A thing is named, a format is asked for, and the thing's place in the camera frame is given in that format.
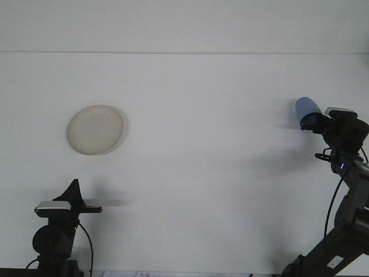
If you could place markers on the pale blue cup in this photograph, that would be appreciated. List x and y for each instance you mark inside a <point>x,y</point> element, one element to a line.
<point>307,106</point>

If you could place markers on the pale round plate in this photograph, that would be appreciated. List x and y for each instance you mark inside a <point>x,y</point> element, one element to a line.
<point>95,130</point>

